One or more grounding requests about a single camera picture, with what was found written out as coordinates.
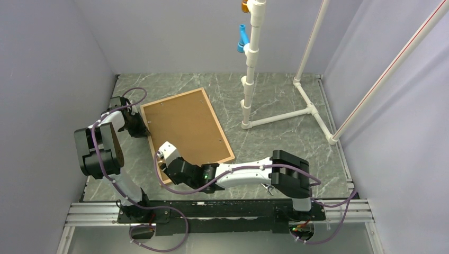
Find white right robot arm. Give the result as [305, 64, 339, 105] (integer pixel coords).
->
[155, 150, 321, 220]

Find blue pipe fitting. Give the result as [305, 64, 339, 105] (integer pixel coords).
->
[237, 24, 250, 53]

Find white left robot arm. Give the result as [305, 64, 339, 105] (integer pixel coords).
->
[74, 96, 152, 222]

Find silver open-end wrench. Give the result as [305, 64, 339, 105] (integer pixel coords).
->
[263, 184, 274, 196]

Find wooden picture frame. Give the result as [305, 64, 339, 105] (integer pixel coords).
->
[140, 88, 235, 165]

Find white PVC pipe stand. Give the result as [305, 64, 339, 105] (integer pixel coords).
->
[226, 1, 448, 145]

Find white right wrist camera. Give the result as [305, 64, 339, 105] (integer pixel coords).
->
[156, 141, 181, 167]

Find orange pipe fitting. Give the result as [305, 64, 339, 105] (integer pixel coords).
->
[241, 0, 250, 13]

